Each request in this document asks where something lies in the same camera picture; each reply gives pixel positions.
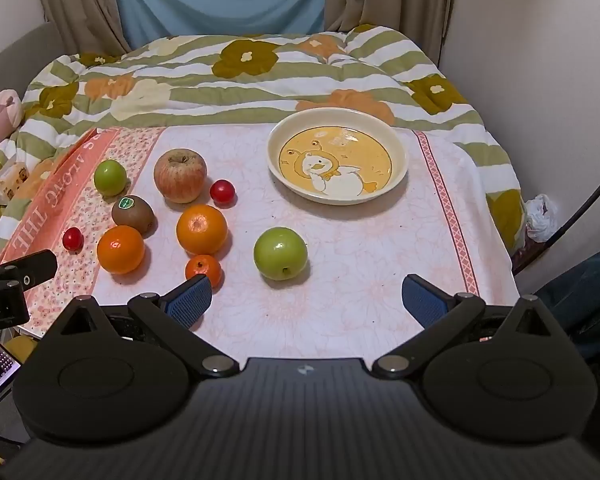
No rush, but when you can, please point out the grey sofa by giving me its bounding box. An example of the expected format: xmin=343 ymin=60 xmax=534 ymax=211
xmin=0 ymin=21 xmax=57 ymax=112

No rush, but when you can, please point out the cream duck-pattern bowl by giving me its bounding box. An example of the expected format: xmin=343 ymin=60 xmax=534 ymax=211
xmin=267 ymin=108 xmax=410 ymax=206

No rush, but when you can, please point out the large orange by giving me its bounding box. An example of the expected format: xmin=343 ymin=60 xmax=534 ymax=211
xmin=97 ymin=225 xmax=146 ymax=275
xmin=176 ymin=204 xmax=229 ymax=256

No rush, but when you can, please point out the black cable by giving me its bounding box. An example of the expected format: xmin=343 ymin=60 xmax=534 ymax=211
xmin=512 ymin=159 xmax=600 ymax=277

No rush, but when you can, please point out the blue curtain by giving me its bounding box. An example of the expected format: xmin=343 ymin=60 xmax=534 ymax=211
xmin=109 ymin=0 xmax=327 ymax=52

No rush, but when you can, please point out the green striped floral blanket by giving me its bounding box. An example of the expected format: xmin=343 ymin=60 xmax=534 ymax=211
xmin=0 ymin=24 xmax=527 ymax=263

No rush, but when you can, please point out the brown kiwi with green sticker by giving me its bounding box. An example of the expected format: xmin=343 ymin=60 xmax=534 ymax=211
xmin=111 ymin=195 xmax=156 ymax=235

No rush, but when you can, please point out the dark blue cloth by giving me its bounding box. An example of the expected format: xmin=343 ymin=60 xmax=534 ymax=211
xmin=534 ymin=240 xmax=600 ymax=362

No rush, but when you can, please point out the red apple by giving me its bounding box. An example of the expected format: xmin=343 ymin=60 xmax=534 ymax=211
xmin=153 ymin=148 xmax=207 ymax=204

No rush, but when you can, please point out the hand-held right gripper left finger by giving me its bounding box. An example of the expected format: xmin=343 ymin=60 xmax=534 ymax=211
xmin=41 ymin=274 xmax=241 ymax=379

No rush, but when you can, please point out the white plastic bag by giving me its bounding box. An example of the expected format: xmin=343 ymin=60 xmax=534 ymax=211
xmin=524 ymin=193 xmax=562 ymax=244

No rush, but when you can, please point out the yellow object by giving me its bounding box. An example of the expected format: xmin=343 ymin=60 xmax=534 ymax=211
xmin=4 ymin=335 xmax=39 ymax=364

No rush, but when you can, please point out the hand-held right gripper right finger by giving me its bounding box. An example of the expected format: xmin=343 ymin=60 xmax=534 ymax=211
xmin=371 ymin=274 xmax=572 ymax=380

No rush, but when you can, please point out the pink floral printed cloth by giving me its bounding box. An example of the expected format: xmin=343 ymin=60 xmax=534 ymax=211
xmin=0 ymin=125 xmax=522 ymax=363

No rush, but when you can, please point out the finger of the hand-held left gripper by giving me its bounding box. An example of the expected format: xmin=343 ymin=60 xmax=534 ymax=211
xmin=0 ymin=250 xmax=59 ymax=292

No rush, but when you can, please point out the small mandarin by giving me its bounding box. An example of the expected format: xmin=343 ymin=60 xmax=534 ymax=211
xmin=185 ymin=254 xmax=222 ymax=289

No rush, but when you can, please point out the large green apple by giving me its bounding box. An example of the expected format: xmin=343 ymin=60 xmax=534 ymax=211
xmin=253 ymin=227 xmax=309 ymax=281

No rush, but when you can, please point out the small green apple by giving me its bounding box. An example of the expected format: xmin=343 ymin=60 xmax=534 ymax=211
xmin=94 ymin=159 xmax=128 ymax=197

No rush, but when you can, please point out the tissue pack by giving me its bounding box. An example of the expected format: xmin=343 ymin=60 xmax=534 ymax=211
xmin=0 ymin=157 xmax=32 ymax=207

